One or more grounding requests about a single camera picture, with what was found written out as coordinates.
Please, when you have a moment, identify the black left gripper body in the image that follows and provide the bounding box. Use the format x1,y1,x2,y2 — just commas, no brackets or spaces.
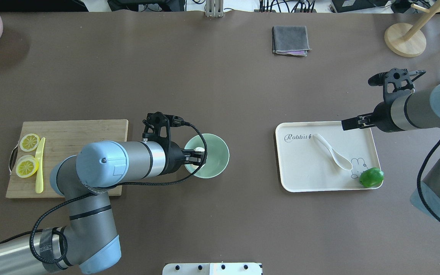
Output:
142,112,185,176

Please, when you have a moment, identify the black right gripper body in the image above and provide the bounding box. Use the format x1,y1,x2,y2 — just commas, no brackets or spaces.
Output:
368,68,415,132

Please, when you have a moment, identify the white ceramic spoon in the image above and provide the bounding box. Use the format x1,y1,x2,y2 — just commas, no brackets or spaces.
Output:
313,134,353,171

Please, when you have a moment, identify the white steamed bun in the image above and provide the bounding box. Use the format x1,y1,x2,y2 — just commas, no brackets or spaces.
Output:
191,147,205,170

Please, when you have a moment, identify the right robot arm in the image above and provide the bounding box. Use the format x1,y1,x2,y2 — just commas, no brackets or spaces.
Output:
341,68,440,223

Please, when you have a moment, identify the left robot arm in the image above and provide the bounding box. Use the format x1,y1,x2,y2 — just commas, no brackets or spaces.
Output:
0,112,208,275

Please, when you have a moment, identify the light green bowl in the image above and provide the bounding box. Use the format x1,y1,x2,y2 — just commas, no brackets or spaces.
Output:
185,133,230,179

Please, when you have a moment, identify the wooden mug tree stand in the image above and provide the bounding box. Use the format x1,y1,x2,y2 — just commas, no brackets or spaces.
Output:
384,0,440,58

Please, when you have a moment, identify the green lime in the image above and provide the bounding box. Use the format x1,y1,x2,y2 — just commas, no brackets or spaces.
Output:
359,167,384,188

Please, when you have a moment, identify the cream rabbit tray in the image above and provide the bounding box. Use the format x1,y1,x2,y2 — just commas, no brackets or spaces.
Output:
275,121,380,192

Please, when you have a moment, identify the bamboo cutting board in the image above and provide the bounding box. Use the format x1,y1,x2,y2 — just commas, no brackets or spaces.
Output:
6,120,129,199

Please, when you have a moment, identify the folded grey cloth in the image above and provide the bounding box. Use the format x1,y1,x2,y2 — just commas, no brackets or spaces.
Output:
272,26,311,57

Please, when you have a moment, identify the yellow plastic knife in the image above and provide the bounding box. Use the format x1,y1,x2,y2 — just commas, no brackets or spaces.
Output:
35,137,46,194

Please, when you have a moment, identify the lemon slice upper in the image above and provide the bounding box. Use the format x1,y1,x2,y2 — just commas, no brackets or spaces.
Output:
19,133,40,152

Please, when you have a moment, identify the lemon slice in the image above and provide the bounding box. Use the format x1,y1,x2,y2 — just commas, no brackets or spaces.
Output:
19,133,40,152
15,155,39,179

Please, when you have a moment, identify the lemon slice lower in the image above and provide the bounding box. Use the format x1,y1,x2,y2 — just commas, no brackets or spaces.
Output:
15,155,39,179

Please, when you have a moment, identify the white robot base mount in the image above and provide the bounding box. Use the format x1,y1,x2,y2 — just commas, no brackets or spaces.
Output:
162,262,263,275

